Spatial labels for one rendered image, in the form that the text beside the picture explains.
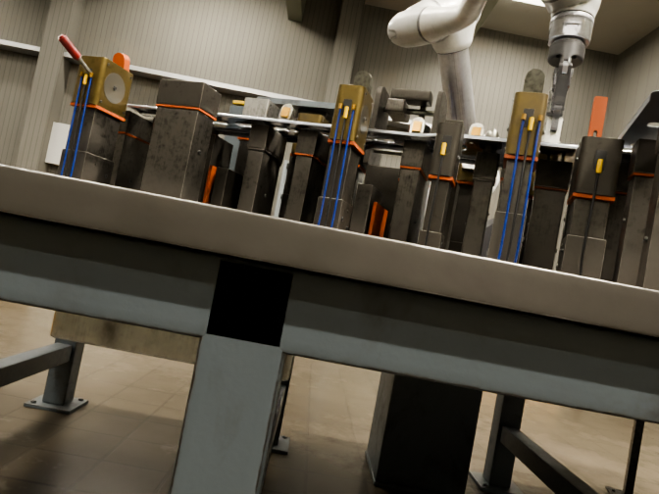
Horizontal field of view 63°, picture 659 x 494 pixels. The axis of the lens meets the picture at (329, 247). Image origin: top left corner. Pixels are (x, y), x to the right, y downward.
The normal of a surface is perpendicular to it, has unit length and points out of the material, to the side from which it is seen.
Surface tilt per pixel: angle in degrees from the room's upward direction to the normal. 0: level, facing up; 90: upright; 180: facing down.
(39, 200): 90
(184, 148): 90
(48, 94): 90
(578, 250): 90
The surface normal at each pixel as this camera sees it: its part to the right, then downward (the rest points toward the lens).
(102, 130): 0.94, 0.17
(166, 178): -0.30, -0.10
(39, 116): 0.03, -0.04
